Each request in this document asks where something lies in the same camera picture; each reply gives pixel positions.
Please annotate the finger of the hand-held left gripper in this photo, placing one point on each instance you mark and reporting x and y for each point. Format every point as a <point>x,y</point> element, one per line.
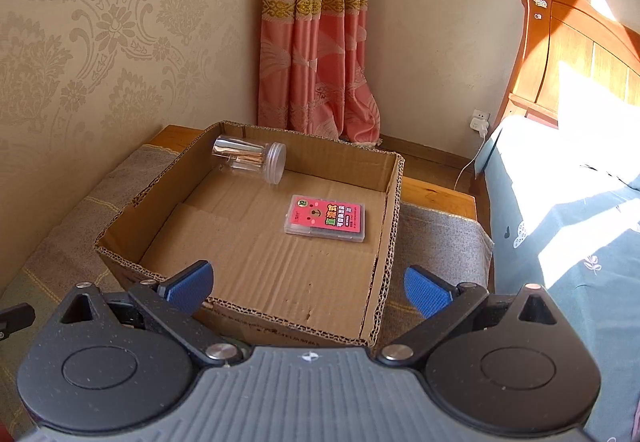
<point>15,313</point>

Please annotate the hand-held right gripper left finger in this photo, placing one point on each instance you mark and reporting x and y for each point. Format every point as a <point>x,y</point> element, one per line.
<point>190,289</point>

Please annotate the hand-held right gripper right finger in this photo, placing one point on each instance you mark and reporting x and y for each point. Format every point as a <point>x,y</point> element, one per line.
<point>425,294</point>

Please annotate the cardboard box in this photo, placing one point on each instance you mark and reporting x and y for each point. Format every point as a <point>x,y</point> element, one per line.
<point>280,262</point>

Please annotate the grey plaid cloth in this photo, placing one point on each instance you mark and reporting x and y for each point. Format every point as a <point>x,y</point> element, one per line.
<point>65,242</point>

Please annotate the pink card case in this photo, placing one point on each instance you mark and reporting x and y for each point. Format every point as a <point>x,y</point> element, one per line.
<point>325,219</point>

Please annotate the blue printed bedsheet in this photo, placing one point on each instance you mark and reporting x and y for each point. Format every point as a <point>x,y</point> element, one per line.
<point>550,247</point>

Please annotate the clear plastic toothpick jar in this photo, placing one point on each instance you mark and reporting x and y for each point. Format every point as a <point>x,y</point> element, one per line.
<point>240,156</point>

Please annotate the pink patterned curtain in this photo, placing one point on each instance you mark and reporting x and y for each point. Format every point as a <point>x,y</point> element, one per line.
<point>315,46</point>

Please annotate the wooden bed headboard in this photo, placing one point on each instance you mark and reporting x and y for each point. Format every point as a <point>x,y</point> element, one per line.
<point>560,51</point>

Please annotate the white wall socket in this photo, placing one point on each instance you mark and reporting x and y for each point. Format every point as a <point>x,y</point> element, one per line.
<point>483,114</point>

